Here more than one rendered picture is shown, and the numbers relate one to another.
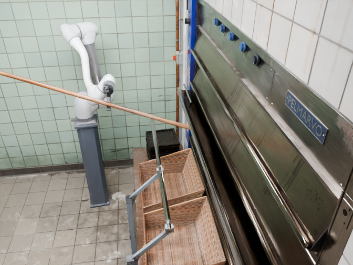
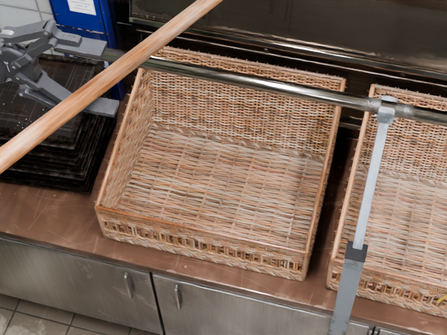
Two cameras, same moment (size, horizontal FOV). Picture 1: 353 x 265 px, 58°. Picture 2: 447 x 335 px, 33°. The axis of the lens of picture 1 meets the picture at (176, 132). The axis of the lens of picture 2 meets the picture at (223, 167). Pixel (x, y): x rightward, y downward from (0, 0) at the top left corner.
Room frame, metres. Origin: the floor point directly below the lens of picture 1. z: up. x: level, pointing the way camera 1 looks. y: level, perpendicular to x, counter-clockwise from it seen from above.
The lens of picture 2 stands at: (1.50, 1.12, 2.35)
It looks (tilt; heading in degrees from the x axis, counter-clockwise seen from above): 55 degrees down; 296
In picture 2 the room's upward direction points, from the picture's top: 3 degrees counter-clockwise
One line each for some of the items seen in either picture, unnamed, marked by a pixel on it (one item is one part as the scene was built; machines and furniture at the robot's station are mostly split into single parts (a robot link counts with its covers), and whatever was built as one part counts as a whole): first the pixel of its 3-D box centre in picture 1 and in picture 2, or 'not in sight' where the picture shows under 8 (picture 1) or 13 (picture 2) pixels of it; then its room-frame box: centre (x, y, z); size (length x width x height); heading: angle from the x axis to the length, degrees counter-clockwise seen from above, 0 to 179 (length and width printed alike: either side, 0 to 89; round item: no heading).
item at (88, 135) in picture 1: (93, 163); not in sight; (2.55, 0.84, 0.50); 0.21 x 0.21 x 1.00; 13
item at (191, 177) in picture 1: (168, 182); (223, 158); (2.02, 0.06, 0.72); 0.56 x 0.49 x 0.28; 9
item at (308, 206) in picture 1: (232, 89); not in sight; (1.48, -0.28, 1.80); 1.79 x 0.11 x 0.19; 8
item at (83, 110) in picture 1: (84, 103); not in sight; (2.56, 0.83, 1.17); 0.18 x 0.16 x 0.22; 138
